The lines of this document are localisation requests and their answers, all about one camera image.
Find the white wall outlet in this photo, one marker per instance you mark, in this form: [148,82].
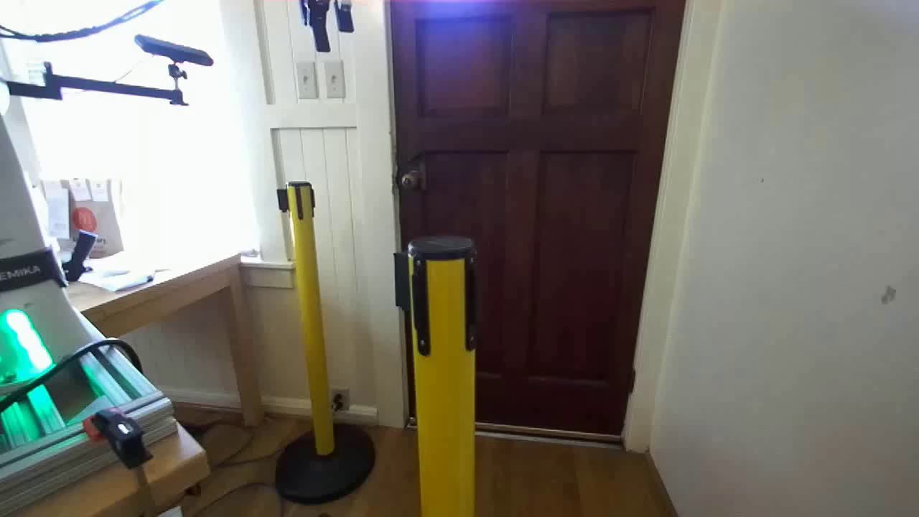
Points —
[339,401]

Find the brass door knob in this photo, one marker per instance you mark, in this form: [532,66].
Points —
[411,178]

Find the light wooden desk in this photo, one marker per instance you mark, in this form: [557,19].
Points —
[162,290]

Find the white wall light switch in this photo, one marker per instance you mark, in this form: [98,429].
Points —
[306,82]
[335,77]

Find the black orange clamp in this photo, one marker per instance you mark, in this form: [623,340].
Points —
[121,437]

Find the white papers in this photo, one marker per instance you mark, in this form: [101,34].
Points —
[117,279]

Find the dark brown wooden door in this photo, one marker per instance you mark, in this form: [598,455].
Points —
[575,240]

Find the yellow stanchion post black base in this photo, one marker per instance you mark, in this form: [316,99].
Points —
[309,317]
[447,402]

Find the black stereo camera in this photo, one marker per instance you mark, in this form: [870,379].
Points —
[174,50]

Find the red emergency stop box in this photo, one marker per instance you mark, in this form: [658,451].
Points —
[85,220]

